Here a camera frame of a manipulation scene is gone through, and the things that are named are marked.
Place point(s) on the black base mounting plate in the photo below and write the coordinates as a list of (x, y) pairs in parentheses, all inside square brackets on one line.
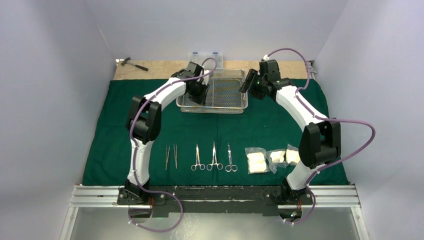
[(165, 199)]

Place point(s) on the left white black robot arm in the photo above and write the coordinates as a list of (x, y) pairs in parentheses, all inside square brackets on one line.
[(144, 121)]

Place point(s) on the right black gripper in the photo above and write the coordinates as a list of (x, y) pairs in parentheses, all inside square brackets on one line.
[(248, 84)]

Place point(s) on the right side aluminium rail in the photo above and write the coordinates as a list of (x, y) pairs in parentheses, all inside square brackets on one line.
[(311, 70)]

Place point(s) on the silver tweezers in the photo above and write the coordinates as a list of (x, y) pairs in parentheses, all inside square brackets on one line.
[(175, 154), (167, 154)]

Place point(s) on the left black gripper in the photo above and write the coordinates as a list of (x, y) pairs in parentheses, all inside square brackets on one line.
[(201, 99)]

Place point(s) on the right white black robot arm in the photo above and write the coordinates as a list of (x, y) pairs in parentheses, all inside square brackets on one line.
[(320, 143)]

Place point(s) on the dark green surgical drape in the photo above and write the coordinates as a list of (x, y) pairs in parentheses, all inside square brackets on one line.
[(264, 124)]

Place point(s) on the clear plastic compartment box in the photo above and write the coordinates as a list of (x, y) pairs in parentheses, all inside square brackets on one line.
[(200, 57)]

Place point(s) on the white gauze packet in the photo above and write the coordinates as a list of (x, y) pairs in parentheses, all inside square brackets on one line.
[(256, 160)]

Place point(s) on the small black-handled hammer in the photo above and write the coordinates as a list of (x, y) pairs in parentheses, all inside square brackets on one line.
[(127, 61)]

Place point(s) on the metal wire mesh tray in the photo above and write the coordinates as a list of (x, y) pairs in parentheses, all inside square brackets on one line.
[(223, 96)]

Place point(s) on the silver hemostat forceps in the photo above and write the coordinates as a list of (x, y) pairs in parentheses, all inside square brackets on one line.
[(197, 164), (214, 162)]

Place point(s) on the silver surgical scissors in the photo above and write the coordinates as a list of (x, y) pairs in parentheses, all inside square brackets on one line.
[(231, 167)]

